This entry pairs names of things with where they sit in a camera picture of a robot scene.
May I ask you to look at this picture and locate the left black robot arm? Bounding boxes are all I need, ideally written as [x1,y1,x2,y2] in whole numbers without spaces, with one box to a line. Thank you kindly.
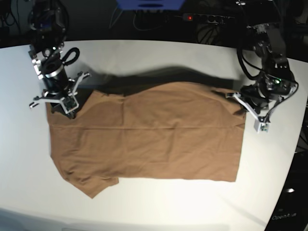
[227,24,299,124]

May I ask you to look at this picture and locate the blue box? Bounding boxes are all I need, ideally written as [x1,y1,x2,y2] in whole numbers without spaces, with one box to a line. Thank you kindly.
[116,0,185,11]

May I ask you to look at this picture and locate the black power strip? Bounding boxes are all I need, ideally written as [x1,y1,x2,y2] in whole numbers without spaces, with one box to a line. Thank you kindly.
[181,13,235,25]

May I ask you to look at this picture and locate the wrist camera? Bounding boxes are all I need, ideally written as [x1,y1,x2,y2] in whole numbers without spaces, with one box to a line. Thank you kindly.
[254,120,270,133]
[63,96,79,114]

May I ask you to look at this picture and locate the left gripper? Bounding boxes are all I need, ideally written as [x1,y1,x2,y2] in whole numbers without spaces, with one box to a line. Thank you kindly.
[226,84,298,120]

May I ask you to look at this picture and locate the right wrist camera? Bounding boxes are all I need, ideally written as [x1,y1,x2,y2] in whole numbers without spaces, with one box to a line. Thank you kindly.
[63,96,79,114]

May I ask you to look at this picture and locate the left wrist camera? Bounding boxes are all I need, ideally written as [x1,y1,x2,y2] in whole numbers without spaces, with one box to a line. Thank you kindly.
[254,120,270,133]

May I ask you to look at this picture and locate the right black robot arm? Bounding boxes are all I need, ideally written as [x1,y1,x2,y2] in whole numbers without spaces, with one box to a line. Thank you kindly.
[28,0,90,119]

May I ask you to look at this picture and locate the brown T-shirt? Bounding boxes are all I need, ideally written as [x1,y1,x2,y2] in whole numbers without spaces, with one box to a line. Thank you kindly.
[46,82,245,198]

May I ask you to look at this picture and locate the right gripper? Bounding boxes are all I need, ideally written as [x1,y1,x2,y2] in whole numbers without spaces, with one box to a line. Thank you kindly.
[29,72,91,119]

